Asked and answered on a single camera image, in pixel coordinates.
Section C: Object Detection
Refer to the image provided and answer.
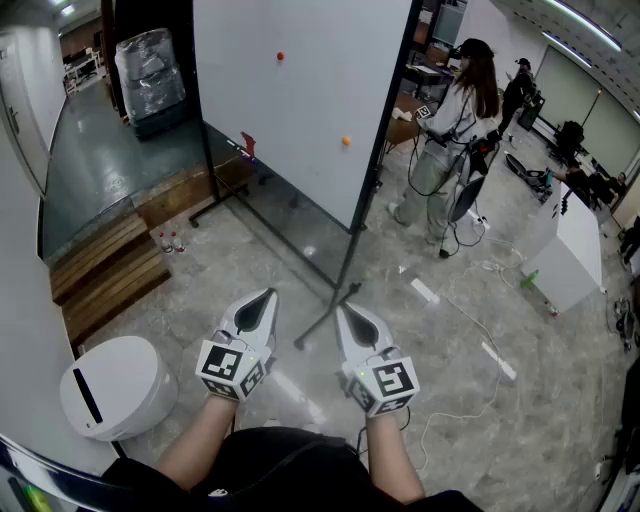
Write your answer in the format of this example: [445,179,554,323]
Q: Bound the brown wooden table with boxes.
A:
[386,106,427,152]

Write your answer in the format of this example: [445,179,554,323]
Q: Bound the long ceiling light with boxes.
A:
[541,30,594,68]
[548,0,624,52]

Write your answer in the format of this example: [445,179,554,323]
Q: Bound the black desk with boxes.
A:
[403,61,459,102]

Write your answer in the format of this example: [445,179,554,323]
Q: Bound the white whiteboard with black frame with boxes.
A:
[188,0,426,351]

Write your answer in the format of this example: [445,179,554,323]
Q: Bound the white cabinet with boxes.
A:
[521,181,605,315]

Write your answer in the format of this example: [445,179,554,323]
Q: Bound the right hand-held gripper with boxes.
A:
[334,304,420,419]

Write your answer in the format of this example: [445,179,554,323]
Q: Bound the plastic-wrapped grey machine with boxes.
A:
[114,28,189,140]

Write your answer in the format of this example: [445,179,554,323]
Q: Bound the person's black shirt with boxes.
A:
[99,427,482,512]

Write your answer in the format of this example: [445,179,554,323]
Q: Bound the white round bin with slot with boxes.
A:
[59,335,180,443]

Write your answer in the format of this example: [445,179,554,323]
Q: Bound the black cap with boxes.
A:
[458,38,496,59]

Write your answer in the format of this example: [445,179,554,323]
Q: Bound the person's right forearm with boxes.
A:
[363,410,427,505]

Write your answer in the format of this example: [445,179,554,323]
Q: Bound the person's left forearm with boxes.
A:
[157,394,241,492]

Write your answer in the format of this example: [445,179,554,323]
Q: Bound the dark blue curved frame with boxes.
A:
[0,431,132,512]

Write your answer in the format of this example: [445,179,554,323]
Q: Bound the white door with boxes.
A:
[0,74,52,197]

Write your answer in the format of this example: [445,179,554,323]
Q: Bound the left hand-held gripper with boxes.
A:
[193,287,279,403]

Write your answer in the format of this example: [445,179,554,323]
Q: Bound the white shelving rack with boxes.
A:
[61,46,107,95]

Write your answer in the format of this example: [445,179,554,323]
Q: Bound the wooden steps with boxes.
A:
[48,164,222,347]

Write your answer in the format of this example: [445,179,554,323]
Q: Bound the black office chair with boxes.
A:
[555,120,586,164]

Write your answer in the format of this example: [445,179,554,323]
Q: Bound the white floor cable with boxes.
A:
[414,249,526,471]

